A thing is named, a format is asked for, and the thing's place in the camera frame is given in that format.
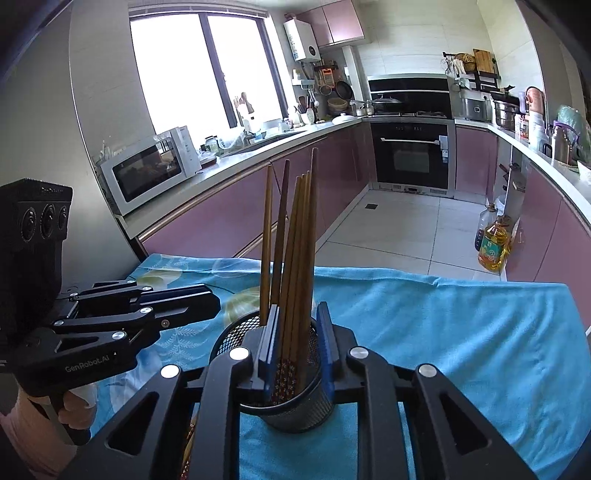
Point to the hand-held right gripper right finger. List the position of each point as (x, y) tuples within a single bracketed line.
[(325, 350)]

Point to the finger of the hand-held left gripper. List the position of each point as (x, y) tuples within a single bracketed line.
[(184, 295), (184, 316)]

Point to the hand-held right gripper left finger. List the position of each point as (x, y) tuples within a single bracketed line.
[(270, 360)]

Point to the black mesh utensil holder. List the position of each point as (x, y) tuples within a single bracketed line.
[(300, 406)]

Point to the bunch of wooden chopsticks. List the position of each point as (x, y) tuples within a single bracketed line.
[(298, 258)]

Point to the person's left hand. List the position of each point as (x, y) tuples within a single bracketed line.
[(81, 408)]

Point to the pink base cabinets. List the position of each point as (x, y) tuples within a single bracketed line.
[(540, 221), (231, 207)]

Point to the blue floral tablecloth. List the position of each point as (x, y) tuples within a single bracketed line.
[(438, 332)]

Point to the white microwave oven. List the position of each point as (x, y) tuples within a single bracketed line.
[(143, 170)]

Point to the kitchen sink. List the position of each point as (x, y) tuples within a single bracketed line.
[(268, 140)]

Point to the cooking oil bottle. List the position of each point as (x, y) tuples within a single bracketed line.
[(485, 221), (494, 247)]

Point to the black built-in oven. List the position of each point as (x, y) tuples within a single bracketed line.
[(411, 157)]

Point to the large kitchen window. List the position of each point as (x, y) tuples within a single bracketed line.
[(175, 69)]

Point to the white lidded dish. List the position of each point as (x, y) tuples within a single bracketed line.
[(344, 118)]

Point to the black wok with lid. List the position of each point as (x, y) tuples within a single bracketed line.
[(385, 104)]

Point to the hanging frying pan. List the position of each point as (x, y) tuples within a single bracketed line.
[(342, 89)]

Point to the black range hood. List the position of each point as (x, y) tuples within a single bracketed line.
[(408, 90)]

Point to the silver rice cooker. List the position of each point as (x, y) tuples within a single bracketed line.
[(475, 107)]

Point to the stainless steel pot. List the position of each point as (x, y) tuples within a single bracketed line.
[(505, 113)]

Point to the steel thermos bottle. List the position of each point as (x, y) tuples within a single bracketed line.
[(561, 145)]

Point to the pink kettle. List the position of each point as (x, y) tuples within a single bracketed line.
[(535, 99)]

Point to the wooden cutting board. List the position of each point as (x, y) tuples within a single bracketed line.
[(483, 61)]

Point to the pale green plastic bag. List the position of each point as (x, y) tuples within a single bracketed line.
[(575, 127)]

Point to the white wall water heater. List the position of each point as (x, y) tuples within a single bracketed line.
[(302, 39)]

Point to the black wall rack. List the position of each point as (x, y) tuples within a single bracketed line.
[(466, 81)]

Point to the pink wall cabinet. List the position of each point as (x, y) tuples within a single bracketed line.
[(337, 21)]

